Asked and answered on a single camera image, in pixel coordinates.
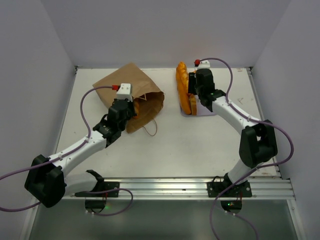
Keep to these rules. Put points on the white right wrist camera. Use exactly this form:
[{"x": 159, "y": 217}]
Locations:
[{"x": 201, "y": 64}]

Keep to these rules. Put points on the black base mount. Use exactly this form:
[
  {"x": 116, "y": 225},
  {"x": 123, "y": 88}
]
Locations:
[
  {"x": 237, "y": 193},
  {"x": 96, "y": 200}
]

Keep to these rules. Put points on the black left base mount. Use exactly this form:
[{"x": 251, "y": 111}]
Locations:
[{"x": 96, "y": 200}]

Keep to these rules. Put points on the beige fake bread slice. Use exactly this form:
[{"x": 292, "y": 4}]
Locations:
[{"x": 193, "y": 104}]

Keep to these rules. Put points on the aluminium mounting rail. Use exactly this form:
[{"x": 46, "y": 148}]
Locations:
[{"x": 195, "y": 188}]

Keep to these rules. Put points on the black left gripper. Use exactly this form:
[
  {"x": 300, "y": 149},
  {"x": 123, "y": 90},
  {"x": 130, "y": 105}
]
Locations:
[{"x": 130, "y": 104}]

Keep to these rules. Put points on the orange fake baguette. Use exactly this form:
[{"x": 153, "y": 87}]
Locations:
[{"x": 183, "y": 98}]

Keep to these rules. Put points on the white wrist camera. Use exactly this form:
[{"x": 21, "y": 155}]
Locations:
[
  {"x": 123, "y": 91},
  {"x": 201, "y": 64}
]

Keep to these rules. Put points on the small orange fake bread roll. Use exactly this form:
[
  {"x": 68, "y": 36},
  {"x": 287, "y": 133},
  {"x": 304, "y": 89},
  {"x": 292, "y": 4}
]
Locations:
[{"x": 136, "y": 106}]

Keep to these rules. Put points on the brown paper bag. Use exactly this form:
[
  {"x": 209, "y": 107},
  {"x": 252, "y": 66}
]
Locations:
[{"x": 150, "y": 97}]

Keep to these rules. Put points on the orange fake bread loaf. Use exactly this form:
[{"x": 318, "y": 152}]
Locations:
[{"x": 182, "y": 76}]

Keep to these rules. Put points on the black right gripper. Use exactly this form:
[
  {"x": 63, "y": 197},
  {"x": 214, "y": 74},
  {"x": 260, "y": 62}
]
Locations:
[{"x": 191, "y": 83}]

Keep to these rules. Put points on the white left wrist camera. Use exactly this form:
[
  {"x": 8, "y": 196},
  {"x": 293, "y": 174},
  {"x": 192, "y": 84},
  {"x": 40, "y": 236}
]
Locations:
[{"x": 123, "y": 91}]

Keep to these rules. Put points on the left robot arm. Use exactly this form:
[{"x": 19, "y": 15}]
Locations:
[{"x": 49, "y": 180}]

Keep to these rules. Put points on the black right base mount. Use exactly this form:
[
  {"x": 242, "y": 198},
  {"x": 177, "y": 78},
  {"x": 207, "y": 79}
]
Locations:
[{"x": 237, "y": 193}]

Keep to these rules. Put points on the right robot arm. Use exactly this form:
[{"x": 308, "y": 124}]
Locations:
[{"x": 257, "y": 138}]

